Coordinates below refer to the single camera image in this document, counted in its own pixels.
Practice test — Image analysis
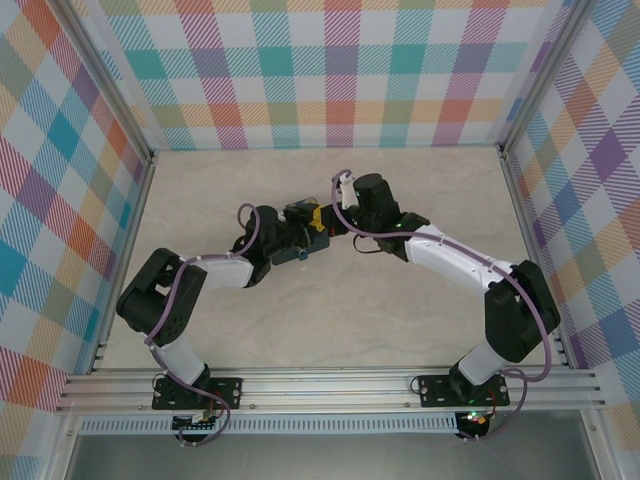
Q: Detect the starry night painting box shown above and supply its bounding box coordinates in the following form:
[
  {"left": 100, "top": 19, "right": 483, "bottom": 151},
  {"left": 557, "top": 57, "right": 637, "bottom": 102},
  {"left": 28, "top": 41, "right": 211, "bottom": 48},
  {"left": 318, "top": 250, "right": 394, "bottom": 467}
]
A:
[{"left": 271, "top": 233, "right": 332, "bottom": 267}]

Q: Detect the small circuit board green light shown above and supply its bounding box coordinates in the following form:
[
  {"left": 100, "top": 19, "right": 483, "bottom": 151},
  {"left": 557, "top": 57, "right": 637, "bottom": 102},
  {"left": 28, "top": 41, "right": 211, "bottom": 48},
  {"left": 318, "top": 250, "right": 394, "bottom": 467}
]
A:
[{"left": 459, "top": 409, "right": 492, "bottom": 430}]

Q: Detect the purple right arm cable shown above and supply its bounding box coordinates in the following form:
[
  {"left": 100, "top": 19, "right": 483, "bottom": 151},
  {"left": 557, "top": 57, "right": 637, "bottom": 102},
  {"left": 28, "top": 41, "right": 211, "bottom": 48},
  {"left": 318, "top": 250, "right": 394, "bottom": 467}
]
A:
[{"left": 331, "top": 168, "right": 554, "bottom": 445}]

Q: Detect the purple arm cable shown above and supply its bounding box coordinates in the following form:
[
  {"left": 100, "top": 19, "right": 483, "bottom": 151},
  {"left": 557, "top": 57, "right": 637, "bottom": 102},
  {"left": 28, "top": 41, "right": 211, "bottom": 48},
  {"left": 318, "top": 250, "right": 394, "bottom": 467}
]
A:
[
  {"left": 143, "top": 202, "right": 264, "bottom": 449},
  {"left": 331, "top": 168, "right": 554, "bottom": 445}
]

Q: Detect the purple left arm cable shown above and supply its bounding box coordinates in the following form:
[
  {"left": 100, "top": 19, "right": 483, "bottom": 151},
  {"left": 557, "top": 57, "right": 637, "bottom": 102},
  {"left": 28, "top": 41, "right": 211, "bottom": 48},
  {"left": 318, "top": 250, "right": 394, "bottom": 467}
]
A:
[{"left": 143, "top": 202, "right": 264, "bottom": 449}]

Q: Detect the aluminium side rail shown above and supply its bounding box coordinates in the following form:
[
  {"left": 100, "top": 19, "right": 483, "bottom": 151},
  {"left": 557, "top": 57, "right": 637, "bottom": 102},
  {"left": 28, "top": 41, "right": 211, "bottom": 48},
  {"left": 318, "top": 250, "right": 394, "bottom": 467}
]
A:
[
  {"left": 87, "top": 152, "right": 157, "bottom": 375},
  {"left": 498, "top": 143, "right": 572, "bottom": 370}
]

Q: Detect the long aluminium mounting rail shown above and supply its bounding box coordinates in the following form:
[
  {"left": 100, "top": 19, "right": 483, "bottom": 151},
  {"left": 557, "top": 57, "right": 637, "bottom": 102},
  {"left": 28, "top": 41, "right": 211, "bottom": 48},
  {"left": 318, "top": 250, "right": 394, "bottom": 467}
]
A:
[{"left": 55, "top": 367, "right": 606, "bottom": 414}]

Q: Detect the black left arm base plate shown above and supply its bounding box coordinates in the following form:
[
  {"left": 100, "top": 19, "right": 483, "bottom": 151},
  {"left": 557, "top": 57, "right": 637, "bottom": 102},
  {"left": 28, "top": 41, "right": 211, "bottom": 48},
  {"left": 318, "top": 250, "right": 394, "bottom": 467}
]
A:
[{"left": 151, "top": 375, "right": 244, "bottom": 412}]

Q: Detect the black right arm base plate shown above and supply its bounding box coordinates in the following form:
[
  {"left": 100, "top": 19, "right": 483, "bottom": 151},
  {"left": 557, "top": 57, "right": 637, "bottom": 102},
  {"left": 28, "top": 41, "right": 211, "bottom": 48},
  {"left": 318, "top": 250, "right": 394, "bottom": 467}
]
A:
[{"left": 415, "top": 373, "right": 511, "bottom": 409}]

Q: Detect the aluminium frame post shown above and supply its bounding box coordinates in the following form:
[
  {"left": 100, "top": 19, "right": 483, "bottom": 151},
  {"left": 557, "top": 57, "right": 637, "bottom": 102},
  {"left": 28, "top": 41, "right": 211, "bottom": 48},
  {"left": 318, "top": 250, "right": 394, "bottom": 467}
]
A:
[
  {"left": 497, "top": 0, "right": 594, "bottom": 159},
  {"left": 52, "top": 0, "right": 157, "bottom": 166}
]

